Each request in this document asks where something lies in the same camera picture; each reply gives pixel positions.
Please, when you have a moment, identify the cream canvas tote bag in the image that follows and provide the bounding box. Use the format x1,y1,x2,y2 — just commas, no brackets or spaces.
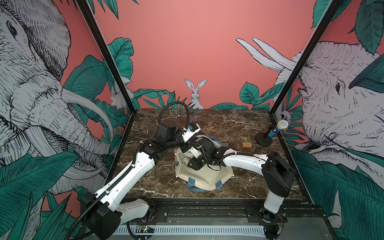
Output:
174,135,234,192

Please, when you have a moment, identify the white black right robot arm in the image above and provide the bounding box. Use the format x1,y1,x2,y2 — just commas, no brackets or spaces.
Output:
181,136,296,218

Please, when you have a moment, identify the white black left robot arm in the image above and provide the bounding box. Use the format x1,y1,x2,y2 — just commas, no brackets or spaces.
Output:
77,120,201,240

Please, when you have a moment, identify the blue microphone on black stand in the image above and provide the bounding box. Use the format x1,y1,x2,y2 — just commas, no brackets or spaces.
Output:
255,120,289,147

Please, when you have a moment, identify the black corrugated left cable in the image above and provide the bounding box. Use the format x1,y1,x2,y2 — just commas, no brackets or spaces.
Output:
157,101,190,130

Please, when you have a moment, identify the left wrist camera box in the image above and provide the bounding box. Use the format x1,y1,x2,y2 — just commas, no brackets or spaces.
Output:
182,123,201,143

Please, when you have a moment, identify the black left frame post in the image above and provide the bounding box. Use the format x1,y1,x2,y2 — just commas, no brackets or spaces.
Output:
76,0,137,114

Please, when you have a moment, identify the black frame post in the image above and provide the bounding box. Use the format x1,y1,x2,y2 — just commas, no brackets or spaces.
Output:
76,0,137,114
269,0,343,116

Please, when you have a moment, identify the black front mounting rail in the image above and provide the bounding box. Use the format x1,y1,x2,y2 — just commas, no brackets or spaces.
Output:
143,197,326,223

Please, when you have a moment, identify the white perforated cable tray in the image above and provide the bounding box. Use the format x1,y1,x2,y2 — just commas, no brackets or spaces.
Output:
115,225,266,238

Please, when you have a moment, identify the black right frame post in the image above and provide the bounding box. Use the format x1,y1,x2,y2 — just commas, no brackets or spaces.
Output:
269,0,343,116

